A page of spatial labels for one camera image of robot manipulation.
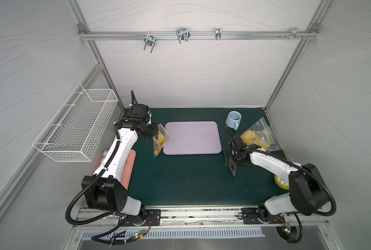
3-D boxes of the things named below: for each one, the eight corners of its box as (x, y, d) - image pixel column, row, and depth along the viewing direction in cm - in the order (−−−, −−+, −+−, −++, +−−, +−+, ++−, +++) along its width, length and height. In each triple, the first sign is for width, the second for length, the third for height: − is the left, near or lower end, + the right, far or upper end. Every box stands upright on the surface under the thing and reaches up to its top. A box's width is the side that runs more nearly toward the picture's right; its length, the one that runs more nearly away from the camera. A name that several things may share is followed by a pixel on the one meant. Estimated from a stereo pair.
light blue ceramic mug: (222, 122, 114) (224, 116, 108) (231, 114, 119) (233, 108, 113) (235, 131, 109) (237, 124, 103) (243, 122, 114) (246, 115, 108)
